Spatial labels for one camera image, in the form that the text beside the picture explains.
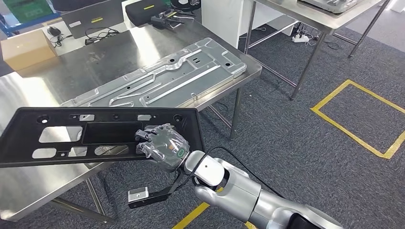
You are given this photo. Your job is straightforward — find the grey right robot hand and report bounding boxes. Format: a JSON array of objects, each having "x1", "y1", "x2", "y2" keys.
[{"x1": 135, "y1": 124, "x2": 191, "y2": 173}]

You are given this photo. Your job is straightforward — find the black plastic panel part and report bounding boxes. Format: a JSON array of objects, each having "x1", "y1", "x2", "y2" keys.
[{"x1": 0, "y1": 106, "x2": 206, "y2": 168}]

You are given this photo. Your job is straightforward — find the steel workbench table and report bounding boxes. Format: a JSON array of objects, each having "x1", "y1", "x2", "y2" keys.
[
  {"x1": 0, "y1": 19, "x2": 263, "y2": 222},
  {"x1": 244, "y1": 0, "x2": 393, "y2": 101}
]

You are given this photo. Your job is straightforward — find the stamped metal plate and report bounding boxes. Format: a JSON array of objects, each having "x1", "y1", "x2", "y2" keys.
[
  {"x1": 298, "y1": 0, "x2": 360, "y2": 14},
  {"x1": 60, "y1": 37, "x2": 247, "y2": 109}
]

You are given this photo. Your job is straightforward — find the black case yellow stripe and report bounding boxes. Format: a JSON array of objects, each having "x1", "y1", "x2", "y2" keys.
[{"x1": 125, "y1": 0, "x2": 168, "y2": 28}]

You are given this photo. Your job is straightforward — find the white desk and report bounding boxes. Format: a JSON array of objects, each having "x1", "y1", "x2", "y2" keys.
[{"x1": 39, "y1": 0, "x2": 173, "y2": 56}]

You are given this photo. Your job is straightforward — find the white cabinet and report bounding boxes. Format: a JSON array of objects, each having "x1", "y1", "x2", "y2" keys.
[{"x1": 201, "y1": 0, "x2": 298, "y2": 49}]

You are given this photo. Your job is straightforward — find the black office chair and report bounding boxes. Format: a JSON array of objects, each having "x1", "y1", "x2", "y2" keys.
[{"x1": 171, "y1": 0, "x2": 202, "y2": 12}]

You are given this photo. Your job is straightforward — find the grey laptop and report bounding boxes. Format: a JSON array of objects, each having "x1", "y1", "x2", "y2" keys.
[{"x1": 60, "y1": 0, "x2": 125, "y2": 39}]

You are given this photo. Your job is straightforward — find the cardboard box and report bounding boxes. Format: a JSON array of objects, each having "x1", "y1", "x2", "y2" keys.
[{"x1": 0, "y1": 29, "x2": 58, "y2": 72}]

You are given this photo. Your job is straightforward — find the green plastic crate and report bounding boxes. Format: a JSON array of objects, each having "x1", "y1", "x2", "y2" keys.
[{"x1": 3, "y1": 0, "x2": 54, "y2": 23}]

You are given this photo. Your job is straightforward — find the black camera bracket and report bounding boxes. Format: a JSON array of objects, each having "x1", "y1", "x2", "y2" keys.
[{"x1": 128, "y1": 169, "x2": 187, "y2": 210}]

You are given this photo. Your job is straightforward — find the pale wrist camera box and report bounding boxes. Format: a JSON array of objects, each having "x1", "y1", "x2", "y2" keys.
[{"x1": 128, "y1": 187, "x2": 149, "y2": 203}]

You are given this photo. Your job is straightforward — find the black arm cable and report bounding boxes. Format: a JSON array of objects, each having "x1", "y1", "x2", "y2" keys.
[{"x1": 177, "y1": 146, "x2": 284, "y2": 198}]

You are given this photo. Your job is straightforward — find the black power adapter cable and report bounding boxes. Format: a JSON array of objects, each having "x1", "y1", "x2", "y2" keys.
[{"x1": 84, "y1": 28, "x2": 120, "y2": 46}]

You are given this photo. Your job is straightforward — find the blue metal frame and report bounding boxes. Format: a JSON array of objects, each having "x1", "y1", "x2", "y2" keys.
[{"x1": 0, "y1": 12, "x2": 61, "y2": 37}]

